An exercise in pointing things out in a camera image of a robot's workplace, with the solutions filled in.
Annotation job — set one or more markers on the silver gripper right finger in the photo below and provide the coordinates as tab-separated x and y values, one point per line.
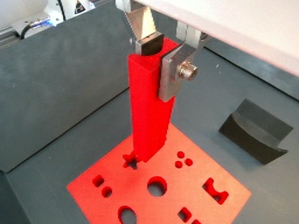
178	68

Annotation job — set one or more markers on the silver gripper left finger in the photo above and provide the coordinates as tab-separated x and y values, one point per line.
149	38

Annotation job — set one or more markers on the red arch peg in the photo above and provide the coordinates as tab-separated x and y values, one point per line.
152	113

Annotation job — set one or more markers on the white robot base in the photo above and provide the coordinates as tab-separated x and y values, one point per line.
66	9

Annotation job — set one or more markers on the black angled holder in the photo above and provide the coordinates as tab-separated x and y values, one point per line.
257	131

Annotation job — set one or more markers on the red shape-sorting board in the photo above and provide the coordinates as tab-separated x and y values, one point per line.
181	187

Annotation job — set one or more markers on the grey enclosure wall panel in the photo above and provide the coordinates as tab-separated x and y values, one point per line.
58	76

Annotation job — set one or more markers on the aluminium rail with label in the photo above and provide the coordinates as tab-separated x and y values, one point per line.
29	26

